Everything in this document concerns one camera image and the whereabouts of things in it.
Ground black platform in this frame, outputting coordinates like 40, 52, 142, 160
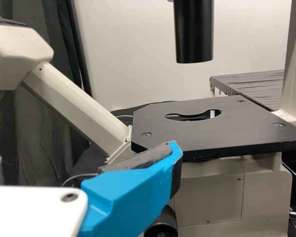
209, 70, 286, 112

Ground cream microscope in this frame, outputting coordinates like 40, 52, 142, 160
0, 0, 296, 237

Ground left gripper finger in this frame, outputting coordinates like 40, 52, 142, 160
78, 140, 184, 237

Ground grey cable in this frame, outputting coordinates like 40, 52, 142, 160
62, 172, 101, 187

